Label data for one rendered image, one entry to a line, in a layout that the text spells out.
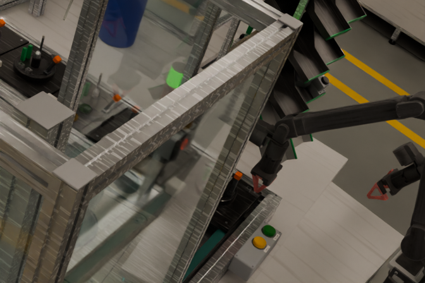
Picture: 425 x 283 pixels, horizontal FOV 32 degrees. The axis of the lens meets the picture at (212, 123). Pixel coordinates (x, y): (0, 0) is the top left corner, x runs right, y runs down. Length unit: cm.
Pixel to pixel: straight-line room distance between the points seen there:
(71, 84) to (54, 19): 171
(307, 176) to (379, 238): 34
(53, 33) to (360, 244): 143
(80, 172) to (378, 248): 206
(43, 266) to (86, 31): 68
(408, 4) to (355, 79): 94
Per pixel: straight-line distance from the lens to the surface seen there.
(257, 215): 236
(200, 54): 194
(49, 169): 68
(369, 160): 471
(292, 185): 271
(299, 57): 235
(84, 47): 136
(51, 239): 72
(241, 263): 220
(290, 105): 244
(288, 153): 257
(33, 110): 104
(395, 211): 443
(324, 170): 286
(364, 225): 272
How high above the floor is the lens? 244
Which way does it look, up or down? 34 degrees down
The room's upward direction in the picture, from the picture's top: 23 degrees clockwise
